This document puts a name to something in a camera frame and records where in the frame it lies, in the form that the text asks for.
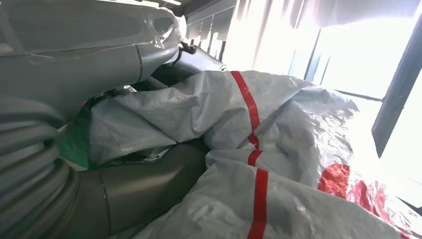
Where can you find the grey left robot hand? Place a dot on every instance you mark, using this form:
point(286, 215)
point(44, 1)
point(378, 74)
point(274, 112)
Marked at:
point(82, 59)

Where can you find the grey red-printed plastic mailer package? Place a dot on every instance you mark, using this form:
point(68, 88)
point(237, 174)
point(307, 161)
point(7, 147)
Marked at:
point(280, 138)

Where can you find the black scanner machine column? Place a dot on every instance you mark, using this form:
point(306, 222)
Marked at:
point(400, 92)

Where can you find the green plastic crate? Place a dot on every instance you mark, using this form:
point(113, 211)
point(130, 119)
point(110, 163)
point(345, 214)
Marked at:
point(74, 145)

